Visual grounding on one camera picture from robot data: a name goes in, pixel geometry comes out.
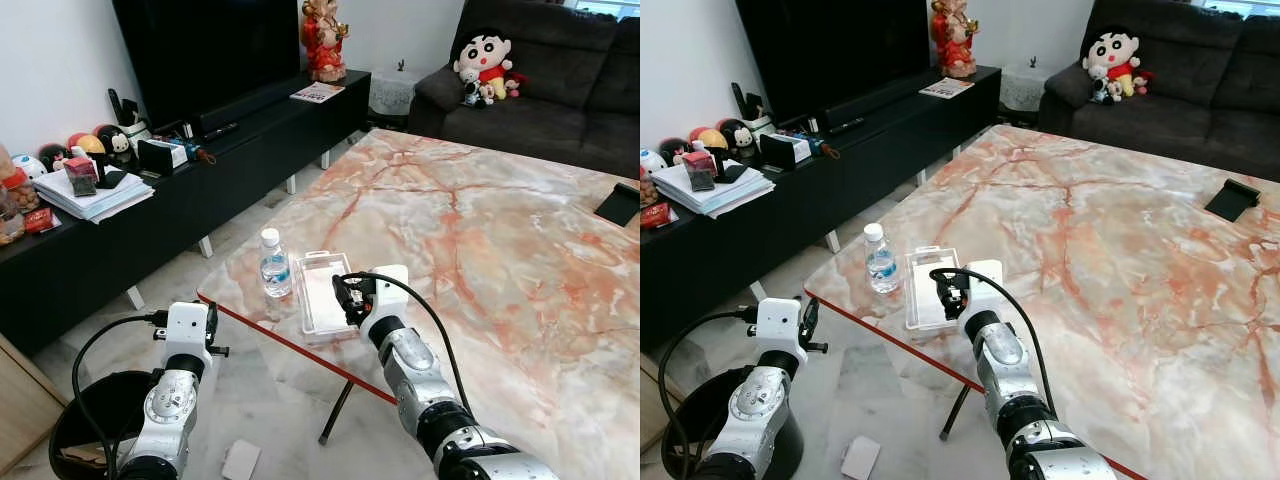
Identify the clear plastic tray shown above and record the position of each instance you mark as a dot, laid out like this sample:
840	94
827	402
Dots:
318	295
925	290

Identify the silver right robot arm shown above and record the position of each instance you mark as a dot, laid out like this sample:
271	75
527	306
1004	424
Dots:
415	370
1000	365

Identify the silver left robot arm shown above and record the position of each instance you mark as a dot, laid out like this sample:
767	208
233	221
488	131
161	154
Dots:
755	405
172	400

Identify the black round rubbish bin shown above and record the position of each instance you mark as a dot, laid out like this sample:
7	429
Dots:
85	410
690	410

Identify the clear plastic water bottle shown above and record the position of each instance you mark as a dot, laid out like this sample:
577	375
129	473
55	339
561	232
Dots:
275	270
881	265

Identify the black long TV cabinet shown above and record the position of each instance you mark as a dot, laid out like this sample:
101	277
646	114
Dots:
790	225
180	220

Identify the marble-pattern folding table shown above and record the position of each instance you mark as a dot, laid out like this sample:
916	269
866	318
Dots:
480	250
1100	250

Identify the white paper scrap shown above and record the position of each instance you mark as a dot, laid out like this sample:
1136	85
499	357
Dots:
861	458
241	461

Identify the white paper stack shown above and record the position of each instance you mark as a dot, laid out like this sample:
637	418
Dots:
100	200
715	198

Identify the white and black box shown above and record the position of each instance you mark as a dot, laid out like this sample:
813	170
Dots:
163	153
787	148

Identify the small red packet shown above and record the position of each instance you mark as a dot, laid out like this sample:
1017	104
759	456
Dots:
654	215
38	220

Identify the small red box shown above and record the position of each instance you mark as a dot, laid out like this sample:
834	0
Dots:
700	168
80	172

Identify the black remote control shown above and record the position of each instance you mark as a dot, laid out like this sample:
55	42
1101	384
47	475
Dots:
221	130
847	125

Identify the black mouse figure toy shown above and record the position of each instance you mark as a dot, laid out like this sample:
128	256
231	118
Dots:
115	142
738	137

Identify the white and red booklet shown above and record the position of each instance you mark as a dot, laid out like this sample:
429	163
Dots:
317	93
946	88

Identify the white lace-covered side table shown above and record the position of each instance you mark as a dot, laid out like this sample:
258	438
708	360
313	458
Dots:
1022	90
393	93

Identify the orange round figure toy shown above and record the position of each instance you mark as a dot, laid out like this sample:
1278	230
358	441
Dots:
88	146
710	138

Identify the black soundbar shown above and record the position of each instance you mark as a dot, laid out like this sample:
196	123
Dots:
870	100
245	105

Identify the black wedge-shaped stand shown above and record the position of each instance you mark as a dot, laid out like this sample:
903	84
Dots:
1232	200
620	205

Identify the clear snack jar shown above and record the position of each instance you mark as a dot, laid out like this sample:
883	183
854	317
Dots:
12	195

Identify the small black-white plush toy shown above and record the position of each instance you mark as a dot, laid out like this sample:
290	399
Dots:
1103	88
474	90

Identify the red and gold statue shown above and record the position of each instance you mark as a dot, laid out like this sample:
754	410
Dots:
324	40
953	38

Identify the small red plush toy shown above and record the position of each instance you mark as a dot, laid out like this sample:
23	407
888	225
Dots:
516	84
1143	82

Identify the cartoon boy plush doll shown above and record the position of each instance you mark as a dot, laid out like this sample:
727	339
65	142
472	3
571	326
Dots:
485	58
1113	55

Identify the black flat-screen television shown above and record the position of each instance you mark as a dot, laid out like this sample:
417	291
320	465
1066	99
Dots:
200	50
830	45

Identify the dark grey fabric sofa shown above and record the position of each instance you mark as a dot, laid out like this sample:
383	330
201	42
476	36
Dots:
560	110
1190	110

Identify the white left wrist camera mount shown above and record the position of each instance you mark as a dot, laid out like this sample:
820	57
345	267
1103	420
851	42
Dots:
185	325
778	325

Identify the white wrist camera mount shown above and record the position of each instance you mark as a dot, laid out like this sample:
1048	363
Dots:
778	325
390	290
985	285
185	325

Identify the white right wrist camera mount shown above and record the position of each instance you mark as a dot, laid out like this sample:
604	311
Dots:
390	290
985	285

